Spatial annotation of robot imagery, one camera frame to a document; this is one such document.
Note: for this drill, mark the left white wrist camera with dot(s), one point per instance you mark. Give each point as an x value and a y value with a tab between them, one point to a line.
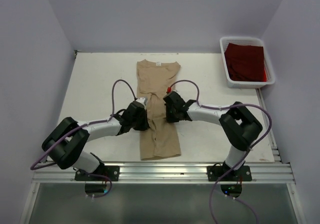
142	101

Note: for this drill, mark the red t shirt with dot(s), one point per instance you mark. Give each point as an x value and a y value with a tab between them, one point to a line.
245	63

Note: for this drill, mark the white plastic basket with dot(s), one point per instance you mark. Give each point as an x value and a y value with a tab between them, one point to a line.
245	40

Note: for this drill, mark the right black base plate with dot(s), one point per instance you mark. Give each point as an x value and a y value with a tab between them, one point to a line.
242	174

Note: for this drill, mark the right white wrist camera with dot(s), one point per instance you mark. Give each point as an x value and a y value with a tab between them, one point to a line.
170	89

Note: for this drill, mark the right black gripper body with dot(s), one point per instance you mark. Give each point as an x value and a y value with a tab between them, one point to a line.
171	117

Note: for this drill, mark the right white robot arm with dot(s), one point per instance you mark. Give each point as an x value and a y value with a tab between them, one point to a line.
241	127

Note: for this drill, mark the beige t shirt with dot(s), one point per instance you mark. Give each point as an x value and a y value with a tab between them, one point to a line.
161	140

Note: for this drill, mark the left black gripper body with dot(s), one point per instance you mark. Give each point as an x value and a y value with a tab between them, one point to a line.
139	123

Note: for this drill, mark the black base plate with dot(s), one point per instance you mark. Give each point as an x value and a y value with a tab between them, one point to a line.
242	174
112	172

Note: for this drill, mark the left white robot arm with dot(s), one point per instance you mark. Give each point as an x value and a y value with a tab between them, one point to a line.
66	142

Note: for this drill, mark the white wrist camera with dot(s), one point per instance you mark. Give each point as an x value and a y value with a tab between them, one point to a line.
142	101
170	89

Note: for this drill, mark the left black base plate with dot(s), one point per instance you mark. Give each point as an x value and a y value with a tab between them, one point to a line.
112	172

